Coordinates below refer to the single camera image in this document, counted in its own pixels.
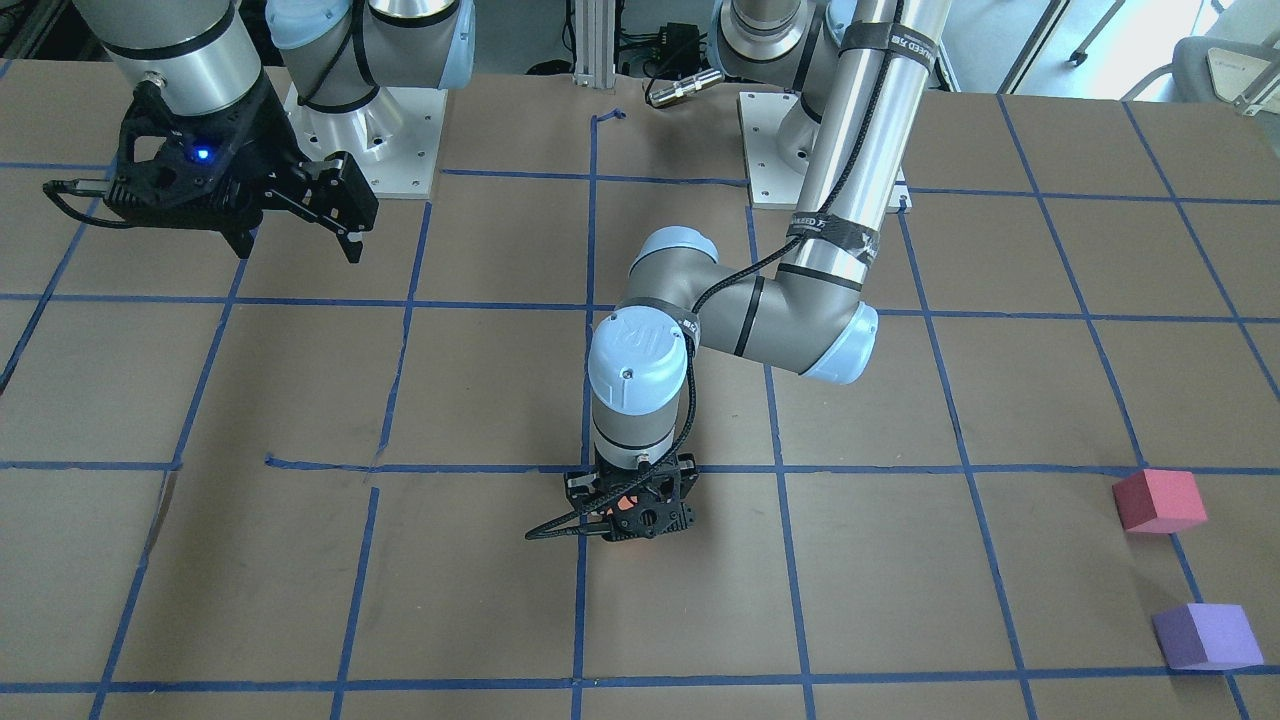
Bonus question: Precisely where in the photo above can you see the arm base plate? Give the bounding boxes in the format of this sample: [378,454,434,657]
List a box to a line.
[739,91,819,210]
[284,86,449,200]

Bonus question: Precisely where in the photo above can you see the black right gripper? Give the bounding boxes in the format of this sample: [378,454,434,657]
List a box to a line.
[42,76,379,264]

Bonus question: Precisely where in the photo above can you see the aluminium frame post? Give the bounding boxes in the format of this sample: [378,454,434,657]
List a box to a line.
[572,0,617,91]

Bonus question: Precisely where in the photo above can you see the purple foam block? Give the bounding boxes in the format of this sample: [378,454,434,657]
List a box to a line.
[1152,603,1265,671]

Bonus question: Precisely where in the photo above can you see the red foam block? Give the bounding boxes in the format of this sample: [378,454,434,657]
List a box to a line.
[1111,468,1208,534]

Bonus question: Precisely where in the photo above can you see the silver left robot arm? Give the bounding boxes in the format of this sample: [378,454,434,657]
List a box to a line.
[527,1,950,542]

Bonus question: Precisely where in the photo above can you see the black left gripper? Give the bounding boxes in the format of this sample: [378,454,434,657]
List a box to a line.
[564,454,699,542]

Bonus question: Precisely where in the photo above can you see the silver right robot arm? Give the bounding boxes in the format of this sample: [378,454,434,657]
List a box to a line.
[42,1,476,264]

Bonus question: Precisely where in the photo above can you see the brown paper mat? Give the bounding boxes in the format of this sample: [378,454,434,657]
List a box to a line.
[3,61,1277,719]

